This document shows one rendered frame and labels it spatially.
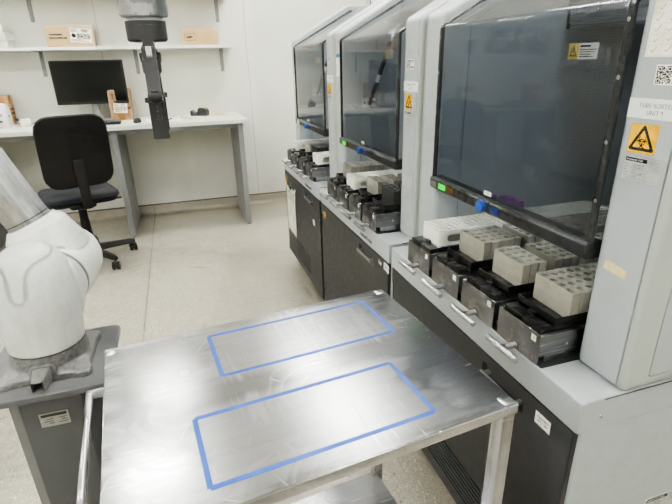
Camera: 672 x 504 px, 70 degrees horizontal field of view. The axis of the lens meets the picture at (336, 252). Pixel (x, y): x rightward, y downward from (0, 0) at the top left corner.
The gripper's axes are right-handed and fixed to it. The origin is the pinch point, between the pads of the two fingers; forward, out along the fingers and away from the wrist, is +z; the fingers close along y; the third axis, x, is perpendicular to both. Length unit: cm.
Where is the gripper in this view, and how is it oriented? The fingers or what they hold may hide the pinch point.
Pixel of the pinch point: (161, 128)
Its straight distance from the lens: 108.6
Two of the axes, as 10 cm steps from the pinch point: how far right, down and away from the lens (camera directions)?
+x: 9.5, -1.3, 2.8
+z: 0.2, 9.3, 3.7
